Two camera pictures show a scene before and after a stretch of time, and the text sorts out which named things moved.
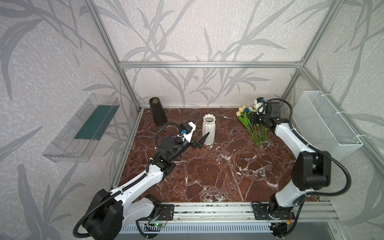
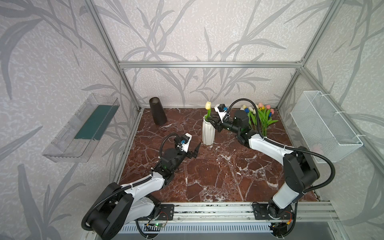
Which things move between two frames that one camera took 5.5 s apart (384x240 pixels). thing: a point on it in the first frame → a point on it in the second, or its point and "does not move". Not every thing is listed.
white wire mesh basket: [319, 124] does not move
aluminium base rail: [290, 213] does not move
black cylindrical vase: [159, 115] does not move
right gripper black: [255, 117] → [217, 123]
